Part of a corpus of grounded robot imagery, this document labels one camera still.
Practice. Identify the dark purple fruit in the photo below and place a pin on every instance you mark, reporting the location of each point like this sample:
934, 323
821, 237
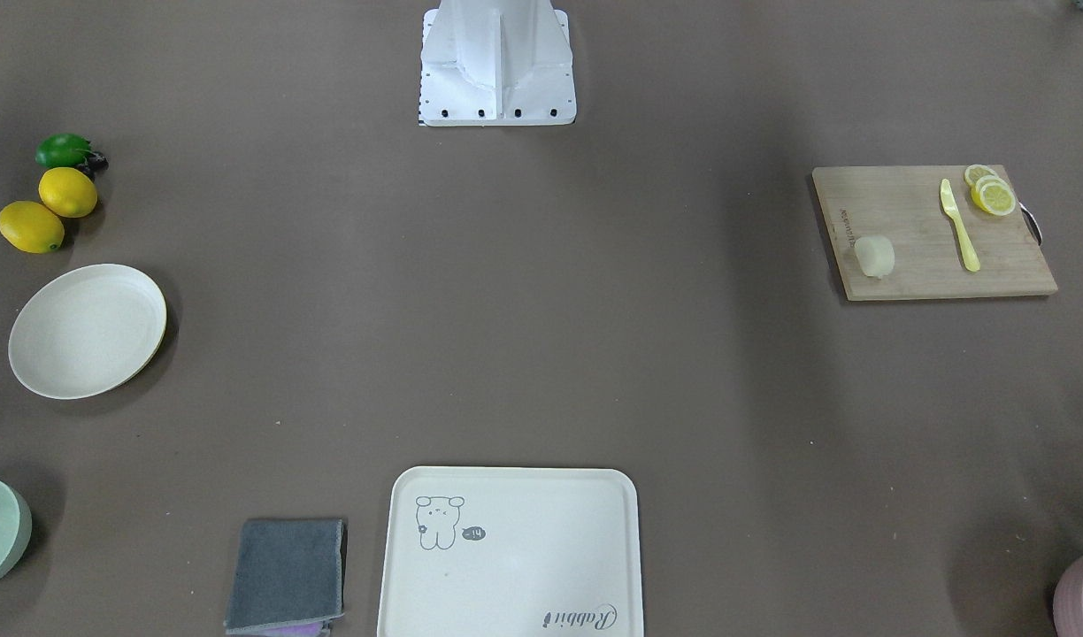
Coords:
93, 163

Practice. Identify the yellow lemon outer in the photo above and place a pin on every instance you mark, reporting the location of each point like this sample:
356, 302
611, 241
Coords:
32, 227

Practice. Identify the cream rabbit tray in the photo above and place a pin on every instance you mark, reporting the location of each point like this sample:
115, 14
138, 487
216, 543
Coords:
512, 551

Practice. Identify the green lime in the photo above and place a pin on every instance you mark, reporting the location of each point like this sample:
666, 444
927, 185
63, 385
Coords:
63, 151

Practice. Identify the lemon slice back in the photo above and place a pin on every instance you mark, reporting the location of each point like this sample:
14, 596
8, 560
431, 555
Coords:
974, 173

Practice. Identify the grey folded cloth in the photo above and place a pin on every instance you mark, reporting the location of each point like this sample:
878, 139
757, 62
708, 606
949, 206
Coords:
288, 578

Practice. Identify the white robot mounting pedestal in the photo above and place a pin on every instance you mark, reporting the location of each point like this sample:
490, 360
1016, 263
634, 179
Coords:
496, 64

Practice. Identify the cream round plate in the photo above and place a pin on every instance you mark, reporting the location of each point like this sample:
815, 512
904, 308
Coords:
87, 332

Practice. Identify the yellow plastic knife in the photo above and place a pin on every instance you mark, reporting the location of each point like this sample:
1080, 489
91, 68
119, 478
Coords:
964, 245

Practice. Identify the yellow lemon near lime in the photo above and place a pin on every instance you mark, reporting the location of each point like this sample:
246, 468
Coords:
68, 192

